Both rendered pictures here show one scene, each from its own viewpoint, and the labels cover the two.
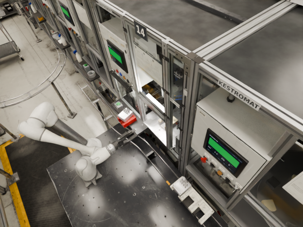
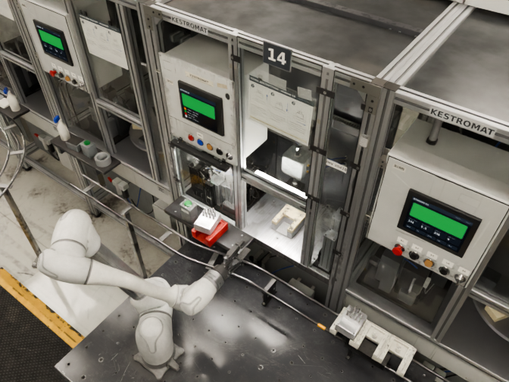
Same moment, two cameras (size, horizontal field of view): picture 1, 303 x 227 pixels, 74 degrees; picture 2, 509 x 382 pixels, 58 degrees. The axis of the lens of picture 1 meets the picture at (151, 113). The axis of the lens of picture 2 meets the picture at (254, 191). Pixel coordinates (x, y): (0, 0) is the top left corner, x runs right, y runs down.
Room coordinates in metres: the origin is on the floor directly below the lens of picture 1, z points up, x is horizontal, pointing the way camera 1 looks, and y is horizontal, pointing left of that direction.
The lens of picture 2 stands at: (-0.28, 0.64, 2.83)
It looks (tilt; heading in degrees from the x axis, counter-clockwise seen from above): 45 degrees down; 338
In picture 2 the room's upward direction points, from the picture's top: straight up
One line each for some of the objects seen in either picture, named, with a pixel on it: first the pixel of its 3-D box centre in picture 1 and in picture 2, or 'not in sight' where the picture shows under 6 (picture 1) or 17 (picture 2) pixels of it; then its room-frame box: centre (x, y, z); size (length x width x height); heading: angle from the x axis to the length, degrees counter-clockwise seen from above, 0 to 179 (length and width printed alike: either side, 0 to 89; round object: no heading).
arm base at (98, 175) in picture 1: (90, 175); (161, 355); (0.83, 0.68, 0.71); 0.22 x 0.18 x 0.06; 32
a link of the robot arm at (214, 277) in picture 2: (110, 148); (213, 280); (0.86, 0.38, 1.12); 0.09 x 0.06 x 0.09; 32
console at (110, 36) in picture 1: (128, 52); (214, 99); (1.50, 0.12, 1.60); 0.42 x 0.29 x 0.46; 32
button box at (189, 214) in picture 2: (120, 107); (190, 210); (1.44, 0.33, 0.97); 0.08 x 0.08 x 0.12; 32
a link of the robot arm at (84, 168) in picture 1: (85, 167); (154, 336); (0.85, 0.69, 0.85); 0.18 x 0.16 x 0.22; 164
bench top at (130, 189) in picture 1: (126, 193); (245, 371); (0.62, 0.33, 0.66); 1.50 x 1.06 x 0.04; 32
